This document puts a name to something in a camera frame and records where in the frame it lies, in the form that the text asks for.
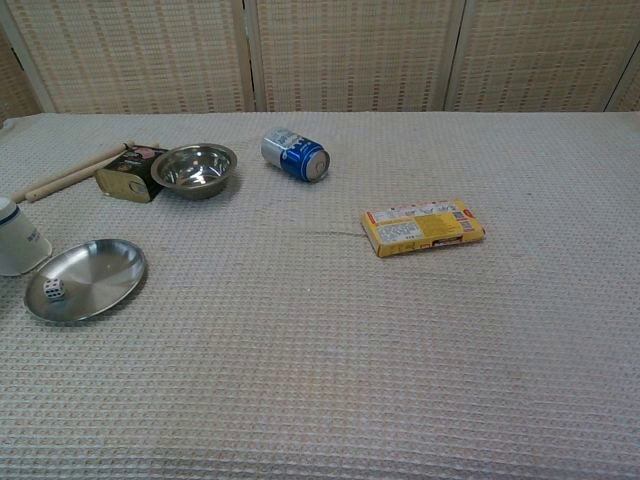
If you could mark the small white die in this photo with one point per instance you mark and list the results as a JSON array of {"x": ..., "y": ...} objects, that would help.
[{"x": 53, "y": 290}]

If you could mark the white paper cup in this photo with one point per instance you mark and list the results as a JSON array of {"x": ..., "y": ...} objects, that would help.
[{"x": 17, "y": 240}]

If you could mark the steel plate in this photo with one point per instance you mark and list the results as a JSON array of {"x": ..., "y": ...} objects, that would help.
[{"x": 95, "y": 272}]

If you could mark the blue silver soda can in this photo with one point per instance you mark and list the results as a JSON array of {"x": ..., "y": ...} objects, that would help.
[{"x": 295, "y": 156}]

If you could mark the yellow cardboard box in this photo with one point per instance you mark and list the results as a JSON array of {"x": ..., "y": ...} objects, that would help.
[{"x": 422, "y": 227}]

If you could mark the white waffle tablecloth with fringe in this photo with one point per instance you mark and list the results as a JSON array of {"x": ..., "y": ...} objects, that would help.
[{"x": 320, "y": 360}]

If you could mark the steel bowl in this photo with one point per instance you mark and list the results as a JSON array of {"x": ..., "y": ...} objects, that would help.
[{"x": 194, "y": 170}]

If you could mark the woven bamboo screen panel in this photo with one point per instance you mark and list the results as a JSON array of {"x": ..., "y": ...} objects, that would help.
[
  {"x": 140, "y": 55},
  {"x": 540, "y": 55},
  {"x": 631, "y": 90},
  {"x": 355, "y": 55},
  {"x": 12, "y": 85}
]

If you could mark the black luncheon meat tin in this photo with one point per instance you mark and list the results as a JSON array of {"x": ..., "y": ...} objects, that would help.
[{"x": 125, "y": 177}]

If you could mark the wooden drumstick with black mark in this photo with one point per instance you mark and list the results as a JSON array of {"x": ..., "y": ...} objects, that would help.
[{"x": 70, "y": 171}]

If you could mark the plain wooden drumstick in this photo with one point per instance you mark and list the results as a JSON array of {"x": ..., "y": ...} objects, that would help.
[{"x": 65, "y": 183}]

